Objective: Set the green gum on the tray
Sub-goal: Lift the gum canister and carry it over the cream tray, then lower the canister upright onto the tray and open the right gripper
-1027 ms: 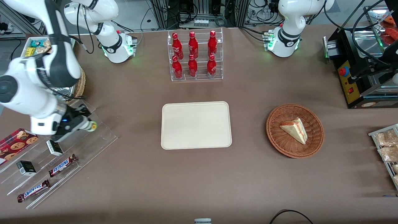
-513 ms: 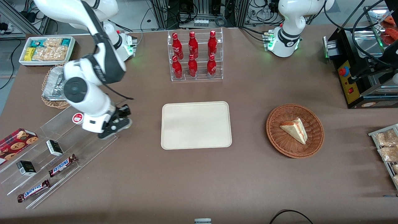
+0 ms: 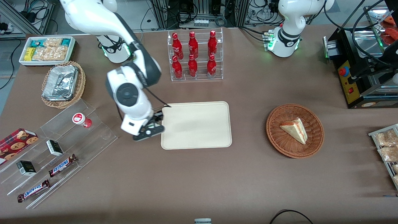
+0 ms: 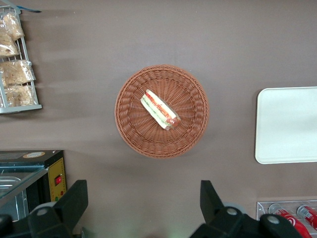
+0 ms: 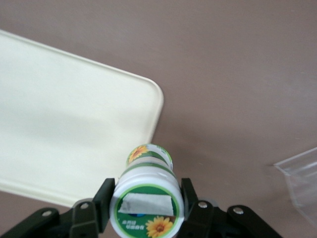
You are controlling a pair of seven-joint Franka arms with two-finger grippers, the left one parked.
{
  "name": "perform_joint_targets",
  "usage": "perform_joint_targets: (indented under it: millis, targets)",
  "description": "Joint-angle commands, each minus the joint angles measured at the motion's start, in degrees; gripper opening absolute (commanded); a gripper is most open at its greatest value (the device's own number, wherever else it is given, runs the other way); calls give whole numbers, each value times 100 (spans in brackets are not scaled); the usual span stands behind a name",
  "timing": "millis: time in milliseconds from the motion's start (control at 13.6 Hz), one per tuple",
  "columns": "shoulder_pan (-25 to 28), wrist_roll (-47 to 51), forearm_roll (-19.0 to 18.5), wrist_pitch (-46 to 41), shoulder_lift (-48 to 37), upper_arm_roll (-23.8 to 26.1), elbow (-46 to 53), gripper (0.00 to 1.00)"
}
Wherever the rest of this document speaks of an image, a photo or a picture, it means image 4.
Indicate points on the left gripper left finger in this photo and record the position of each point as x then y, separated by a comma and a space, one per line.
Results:
62, 213

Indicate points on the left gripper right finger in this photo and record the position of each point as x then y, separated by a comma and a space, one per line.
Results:
218, 220

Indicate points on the beige plastic tray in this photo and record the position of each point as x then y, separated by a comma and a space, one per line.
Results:
287, 124

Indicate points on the black food warmer cabinet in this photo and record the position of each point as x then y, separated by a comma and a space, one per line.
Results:
57, 168

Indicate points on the clear acrylic bottle rack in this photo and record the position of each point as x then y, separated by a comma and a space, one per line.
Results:
262, 210

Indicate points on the red cola bottle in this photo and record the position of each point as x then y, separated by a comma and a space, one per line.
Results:
309, 215
289, 219

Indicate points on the round brown wicker basket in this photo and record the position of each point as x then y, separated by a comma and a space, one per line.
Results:
138, 138

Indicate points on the wrapped triangle sandwich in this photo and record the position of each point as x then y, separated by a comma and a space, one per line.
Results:
159, 110

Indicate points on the clear puffed snack bag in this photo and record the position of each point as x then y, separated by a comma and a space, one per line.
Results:
7, 48
18, 95
12, 26
16, 72

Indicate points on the blue tape strip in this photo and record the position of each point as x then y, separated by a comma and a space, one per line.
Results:
32, 10

